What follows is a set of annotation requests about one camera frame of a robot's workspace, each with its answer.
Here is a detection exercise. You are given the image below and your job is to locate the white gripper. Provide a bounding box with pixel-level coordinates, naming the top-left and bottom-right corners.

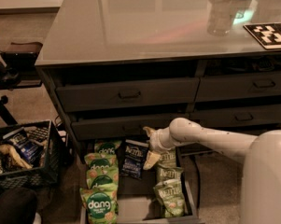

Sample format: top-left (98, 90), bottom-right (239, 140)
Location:
top-left (143, 126), bottom-right (175, 170)

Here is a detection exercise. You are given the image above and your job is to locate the blue Kettle chip bag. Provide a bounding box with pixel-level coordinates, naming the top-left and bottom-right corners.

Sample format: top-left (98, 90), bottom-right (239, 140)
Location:
top-left (120, 139), bottom-right (148, 179)

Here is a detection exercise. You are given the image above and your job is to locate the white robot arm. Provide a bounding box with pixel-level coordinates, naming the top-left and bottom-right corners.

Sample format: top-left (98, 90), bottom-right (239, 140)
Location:
top-left (143, 118), bottom-right (281, 224)

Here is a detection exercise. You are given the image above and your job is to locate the green kettle bag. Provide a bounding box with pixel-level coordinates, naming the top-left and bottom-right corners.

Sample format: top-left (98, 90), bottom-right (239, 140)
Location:
top-left (153, 179), bottom-right (185, 218)
top-left (156, 166), bottom-right (184, 183)
top-left (158, 149), bottom-right (176, 168)

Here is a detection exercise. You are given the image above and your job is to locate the green Dang bag back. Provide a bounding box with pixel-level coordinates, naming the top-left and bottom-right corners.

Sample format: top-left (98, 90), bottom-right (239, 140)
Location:
top-left (94, 140), bottom-right (121, 154)

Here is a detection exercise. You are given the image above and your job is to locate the green dang bag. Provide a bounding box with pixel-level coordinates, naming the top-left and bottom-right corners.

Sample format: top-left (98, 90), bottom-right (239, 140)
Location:
top-left (94, 140), bottom-right (121, 154)
top-left (86, 167), bottom-right (119, 189)
top-left (79, 187), bottom-right (118, 224)
top-left (84, 153), bottom-right (118, 169)

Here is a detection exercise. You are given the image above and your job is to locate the green Kettle bag front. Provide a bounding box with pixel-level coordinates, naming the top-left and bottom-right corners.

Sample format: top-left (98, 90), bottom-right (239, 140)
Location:
top-left (153, 179), bottom-right (185, 218)

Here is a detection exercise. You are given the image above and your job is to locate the middle left drawer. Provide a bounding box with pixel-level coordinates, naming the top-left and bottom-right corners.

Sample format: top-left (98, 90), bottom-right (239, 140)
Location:
top-left (71, 113), bottom-right (188, 141)

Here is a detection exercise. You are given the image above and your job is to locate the open bottom left drawer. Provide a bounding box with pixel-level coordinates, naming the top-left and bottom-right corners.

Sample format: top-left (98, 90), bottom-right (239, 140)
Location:
top-left (82, 140), bottom-right (199, 224)

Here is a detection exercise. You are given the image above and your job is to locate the green Dang bag front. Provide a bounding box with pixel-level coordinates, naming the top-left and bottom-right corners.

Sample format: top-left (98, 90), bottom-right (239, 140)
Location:
top-left (79, 187), bottom-right (118, 224)

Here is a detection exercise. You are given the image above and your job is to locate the top left drawer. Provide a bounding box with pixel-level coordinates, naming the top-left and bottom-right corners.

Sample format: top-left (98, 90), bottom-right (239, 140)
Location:
top-left (56, 77), bottom-right (199, 112)

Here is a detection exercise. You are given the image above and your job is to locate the grey drawer cabinet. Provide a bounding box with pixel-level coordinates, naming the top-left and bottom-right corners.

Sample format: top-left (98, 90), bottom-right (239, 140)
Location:
top-left (36, 0), bottom-right (281, 154)

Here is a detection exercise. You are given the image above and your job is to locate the top right drawer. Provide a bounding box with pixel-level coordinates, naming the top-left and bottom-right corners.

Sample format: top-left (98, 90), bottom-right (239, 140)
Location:
top-left (196, 72), bottom-right (281, 102)

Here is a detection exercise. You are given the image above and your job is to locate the middle right drawer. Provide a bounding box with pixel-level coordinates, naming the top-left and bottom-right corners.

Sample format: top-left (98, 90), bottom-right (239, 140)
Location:
top-left (190, 105), bottom-right (281, 128)

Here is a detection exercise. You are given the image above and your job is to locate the blue chip bag in crate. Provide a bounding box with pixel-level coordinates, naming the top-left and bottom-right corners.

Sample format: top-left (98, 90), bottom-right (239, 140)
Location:
top-left (3, 127), bottom-right (43, 164)

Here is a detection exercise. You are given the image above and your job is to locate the yellow snack bag in crate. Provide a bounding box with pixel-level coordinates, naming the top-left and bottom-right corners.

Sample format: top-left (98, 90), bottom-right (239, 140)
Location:
top-left (0, 144), bottom-right (33, 169)

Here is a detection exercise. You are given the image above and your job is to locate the black plastic crate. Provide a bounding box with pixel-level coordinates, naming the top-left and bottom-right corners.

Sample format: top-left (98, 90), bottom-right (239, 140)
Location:
top-left (0, 120), bottom-right (63, 190)

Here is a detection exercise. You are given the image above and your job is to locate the dark object bottom left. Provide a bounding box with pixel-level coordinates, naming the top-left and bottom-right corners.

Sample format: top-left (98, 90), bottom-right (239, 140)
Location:
top-left (0, 188), bottom-right (37, 224)

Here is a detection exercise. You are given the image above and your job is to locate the black stool with clamp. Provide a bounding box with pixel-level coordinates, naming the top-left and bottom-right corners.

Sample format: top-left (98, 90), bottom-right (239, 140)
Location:
top-left (0, 30), bottom-right (45, 126)

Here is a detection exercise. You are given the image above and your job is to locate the black white fiducial marker board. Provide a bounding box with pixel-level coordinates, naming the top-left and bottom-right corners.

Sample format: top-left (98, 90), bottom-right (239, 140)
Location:
top-left (244, 22), bottom-right (281, 49)

